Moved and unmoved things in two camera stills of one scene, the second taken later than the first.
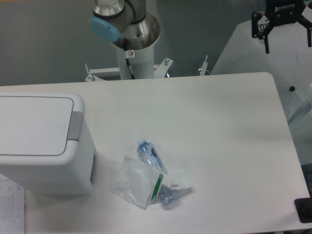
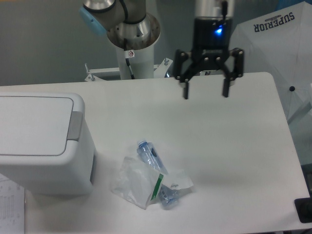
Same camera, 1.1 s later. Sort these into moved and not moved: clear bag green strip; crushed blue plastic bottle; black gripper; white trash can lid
Moved: black gripper
Not moved: clear bag green strip; crushed blue plastic bottle; white trash can lid
